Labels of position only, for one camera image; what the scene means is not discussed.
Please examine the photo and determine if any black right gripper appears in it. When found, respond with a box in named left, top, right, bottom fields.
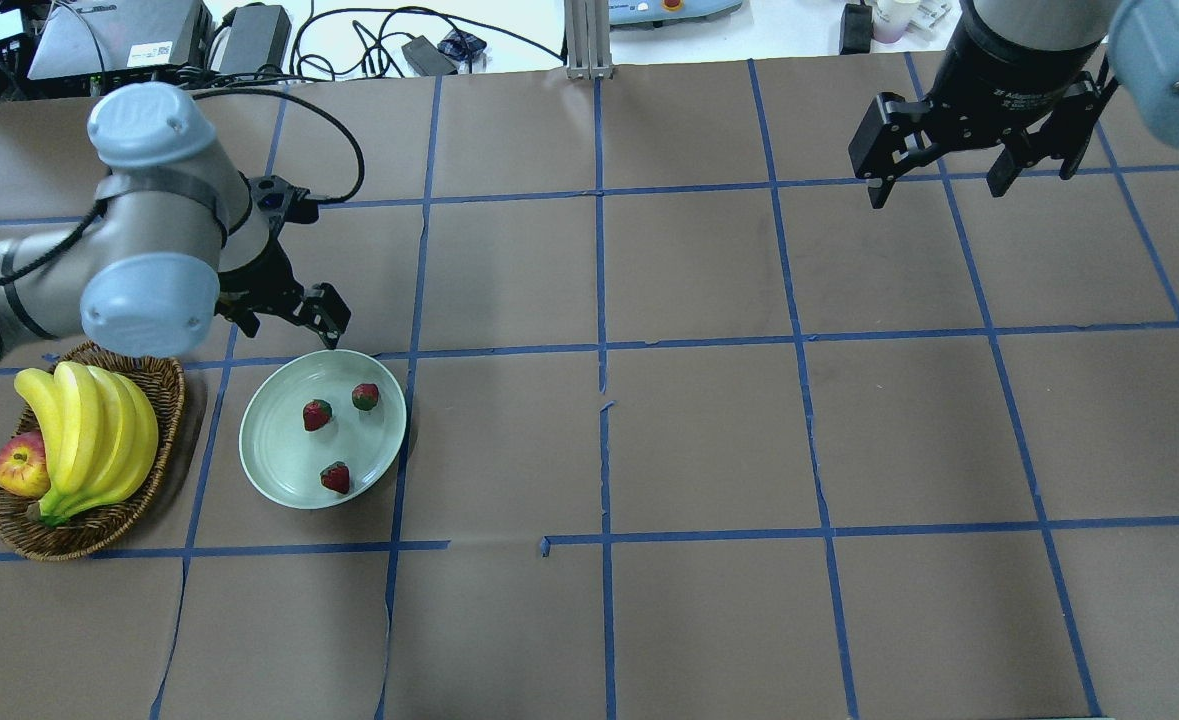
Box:
left=848, top=40, right=1115, bottom=209

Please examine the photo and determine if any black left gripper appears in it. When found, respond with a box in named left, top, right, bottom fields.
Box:
left=215, top=240, right=353, bottom=350

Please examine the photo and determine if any red strawberry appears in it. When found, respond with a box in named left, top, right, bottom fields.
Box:
left=320, top=461, right=351, bottom=496
left=350, top=382, right=382, bottom=412
left=302, top=398, right=334, bottom=432

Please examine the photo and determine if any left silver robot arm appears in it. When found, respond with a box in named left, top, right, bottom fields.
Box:
left=0, top=82, right=353, bottom=365

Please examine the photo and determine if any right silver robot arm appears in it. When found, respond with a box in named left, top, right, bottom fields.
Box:
left=848, top=1, right=1179, bottom=209

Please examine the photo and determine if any light green plate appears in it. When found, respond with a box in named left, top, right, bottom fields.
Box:
left=238, top=350, right=409, bottom=510

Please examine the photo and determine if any yellow banana bunch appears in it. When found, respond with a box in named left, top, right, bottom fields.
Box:
left=13, top=361, right=160, bottom=527

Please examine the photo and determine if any black power adapter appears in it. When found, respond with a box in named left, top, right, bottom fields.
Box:
left=215, top=4, right=291, bottom=75

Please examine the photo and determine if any small black adapter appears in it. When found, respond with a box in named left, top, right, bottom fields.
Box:
left=401, top=35, right=457, bottom=77

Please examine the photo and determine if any brown wicker basket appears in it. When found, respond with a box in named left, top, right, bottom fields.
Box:
left=0, top=342, right=187, bottom=561

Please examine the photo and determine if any red yellow apple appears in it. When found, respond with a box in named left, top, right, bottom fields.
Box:
left=0, top=430, right=51, bottom=498

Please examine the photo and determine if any black computer case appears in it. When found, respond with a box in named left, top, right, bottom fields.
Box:
left=27, top=1, right=211, bottom=81

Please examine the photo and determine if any blue teach pendant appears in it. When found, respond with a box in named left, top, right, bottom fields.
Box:
left=608, top=0, right=744, bottom=29

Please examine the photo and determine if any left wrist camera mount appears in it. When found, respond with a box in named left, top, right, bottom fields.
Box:
left=249, top=176, right=320, bottom=238

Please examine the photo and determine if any aluminium frame post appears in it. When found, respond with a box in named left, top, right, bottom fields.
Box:
left=564, top=0, right=615, bottom=81

